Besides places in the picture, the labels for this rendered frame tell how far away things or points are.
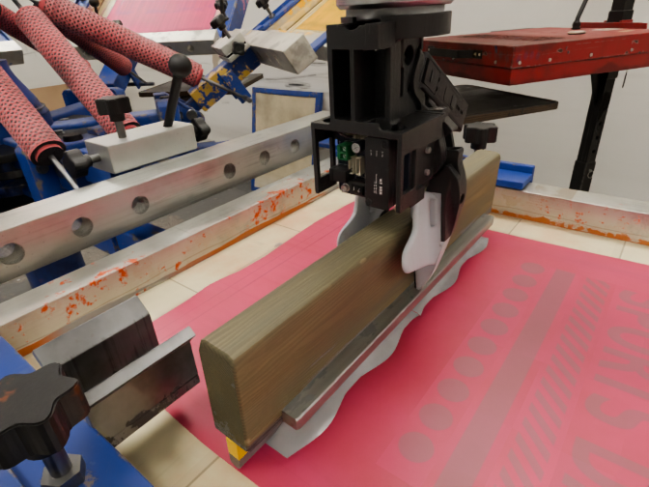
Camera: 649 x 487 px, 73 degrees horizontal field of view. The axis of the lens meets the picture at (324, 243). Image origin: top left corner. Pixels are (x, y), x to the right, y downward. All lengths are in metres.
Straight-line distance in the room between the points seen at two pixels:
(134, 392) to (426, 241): 0.23
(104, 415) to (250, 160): 0.43
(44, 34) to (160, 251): 0.53
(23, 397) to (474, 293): 0.37
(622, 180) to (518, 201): 1.82
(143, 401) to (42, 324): 0.18
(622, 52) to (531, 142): 1.03
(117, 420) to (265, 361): 0.10
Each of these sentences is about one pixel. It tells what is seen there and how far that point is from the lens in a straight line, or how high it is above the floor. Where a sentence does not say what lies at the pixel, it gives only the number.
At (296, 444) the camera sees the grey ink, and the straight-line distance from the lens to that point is 0.32.
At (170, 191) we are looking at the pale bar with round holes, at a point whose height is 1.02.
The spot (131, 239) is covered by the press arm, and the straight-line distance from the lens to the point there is 0.73.
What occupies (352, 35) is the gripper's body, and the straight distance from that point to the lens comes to 0.28.
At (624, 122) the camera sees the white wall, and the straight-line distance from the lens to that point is 2.36.
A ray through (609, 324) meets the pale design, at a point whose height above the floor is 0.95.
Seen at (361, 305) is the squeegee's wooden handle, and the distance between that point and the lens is 0.33.
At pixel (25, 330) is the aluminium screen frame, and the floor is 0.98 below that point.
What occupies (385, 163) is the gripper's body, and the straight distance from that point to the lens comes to 0.28.
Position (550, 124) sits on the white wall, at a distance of 2.41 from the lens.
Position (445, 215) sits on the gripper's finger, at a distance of 0.35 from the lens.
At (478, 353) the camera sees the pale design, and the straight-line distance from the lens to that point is 0.39.
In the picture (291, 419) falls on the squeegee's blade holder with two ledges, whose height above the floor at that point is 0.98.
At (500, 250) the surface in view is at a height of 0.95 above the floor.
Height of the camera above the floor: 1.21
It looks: 28 degrees down
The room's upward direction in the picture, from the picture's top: 3 degrees counter-clockwise
